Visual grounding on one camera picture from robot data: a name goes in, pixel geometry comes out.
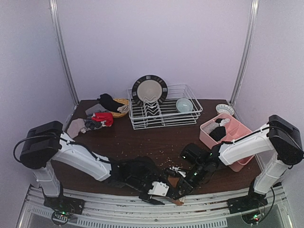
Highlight aluminium frame post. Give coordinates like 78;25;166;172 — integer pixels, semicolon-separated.
49;0;79;106
230;0;259;106

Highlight beige underwear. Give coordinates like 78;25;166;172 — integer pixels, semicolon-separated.
66;118;86;139

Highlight brown underwear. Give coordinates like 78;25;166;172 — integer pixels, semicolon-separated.
167;176;184;206

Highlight grey striped underwear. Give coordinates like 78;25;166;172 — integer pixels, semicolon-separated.
85;104;109;117

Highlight black cloth on plate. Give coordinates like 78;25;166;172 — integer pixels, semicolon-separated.
97;94;124;113

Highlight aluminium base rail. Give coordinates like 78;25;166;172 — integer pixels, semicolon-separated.
16;186;296;228

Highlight light blue ceramic bowl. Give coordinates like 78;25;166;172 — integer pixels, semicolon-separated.
176;98;193;113

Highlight right aluminium frame post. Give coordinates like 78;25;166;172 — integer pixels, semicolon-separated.
230;0;259;106

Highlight left aluminium frame post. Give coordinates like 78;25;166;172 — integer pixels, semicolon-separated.
49;0;79;106

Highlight dark rimmed beige plate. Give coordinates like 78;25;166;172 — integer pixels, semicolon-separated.
131;75;168;106

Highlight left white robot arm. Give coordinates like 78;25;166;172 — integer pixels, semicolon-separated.
15;121;178;210

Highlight blue patterned yellow bowl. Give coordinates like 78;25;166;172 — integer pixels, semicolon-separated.
216;104;235;116

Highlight red underwear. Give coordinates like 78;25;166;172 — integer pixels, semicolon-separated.
92;112;114;126

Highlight pink divided organizer box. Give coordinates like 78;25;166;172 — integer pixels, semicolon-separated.
199;113;255;172

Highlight white wire dish rack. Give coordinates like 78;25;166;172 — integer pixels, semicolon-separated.
128;85;203;130

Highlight beige white socks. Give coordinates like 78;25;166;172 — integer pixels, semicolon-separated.
117;105;129;114

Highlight grey rolled underwear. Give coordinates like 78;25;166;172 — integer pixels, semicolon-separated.
203;122;219;134

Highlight black and white rolled underwear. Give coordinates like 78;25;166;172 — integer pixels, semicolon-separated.
215;118;230;126

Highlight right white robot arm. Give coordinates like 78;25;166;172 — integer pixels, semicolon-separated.
167;115;304;200

